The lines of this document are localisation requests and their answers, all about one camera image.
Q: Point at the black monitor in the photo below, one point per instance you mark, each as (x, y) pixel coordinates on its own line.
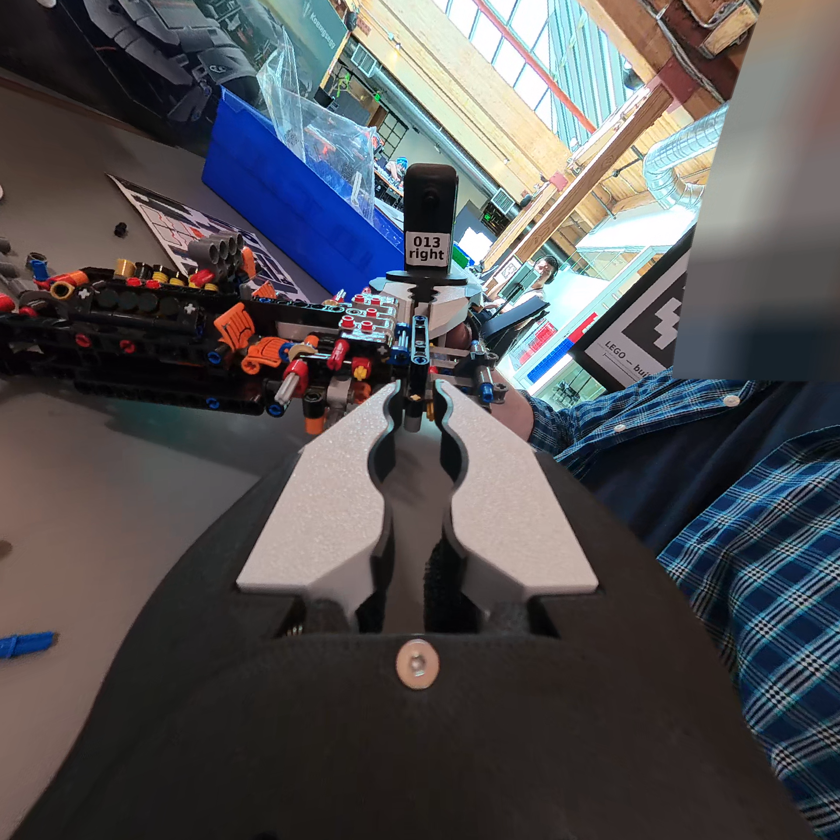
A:
(518, 321)

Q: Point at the clear plastic bag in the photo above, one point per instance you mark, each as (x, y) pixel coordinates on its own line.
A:
(321, 131)

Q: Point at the dark lego set box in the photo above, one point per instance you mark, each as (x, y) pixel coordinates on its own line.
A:
(131, 59)

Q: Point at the black lego technic car chassis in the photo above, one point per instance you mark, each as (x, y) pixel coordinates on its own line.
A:
(151, 341)

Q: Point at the silver ventilation duct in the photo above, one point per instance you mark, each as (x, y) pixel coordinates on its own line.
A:
(682, 157)

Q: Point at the black framed sign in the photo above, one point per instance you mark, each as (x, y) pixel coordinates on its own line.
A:
(630, 334)

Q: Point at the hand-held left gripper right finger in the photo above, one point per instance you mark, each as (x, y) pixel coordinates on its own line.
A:
(518, 518)

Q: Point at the lego sticker sheet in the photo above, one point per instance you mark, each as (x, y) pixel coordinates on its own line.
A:
(170, 216)

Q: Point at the grey lego cylinder block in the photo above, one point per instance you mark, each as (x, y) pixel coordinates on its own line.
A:
(213, 250)

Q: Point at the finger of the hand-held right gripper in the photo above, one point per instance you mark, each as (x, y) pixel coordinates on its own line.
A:
(394, 285)
(453, 305)

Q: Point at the blue lego pin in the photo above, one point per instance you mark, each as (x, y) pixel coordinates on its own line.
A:
(26, 644)

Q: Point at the person's plaid shirt torso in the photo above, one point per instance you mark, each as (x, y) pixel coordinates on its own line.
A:
(754, 525)

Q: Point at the person's right forearm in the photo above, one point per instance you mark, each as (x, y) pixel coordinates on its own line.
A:
(590, 420)

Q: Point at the blue plastic bin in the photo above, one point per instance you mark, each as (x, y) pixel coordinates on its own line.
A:
(295, 197)

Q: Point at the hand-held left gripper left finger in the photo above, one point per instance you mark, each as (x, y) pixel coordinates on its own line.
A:
(315, 512)

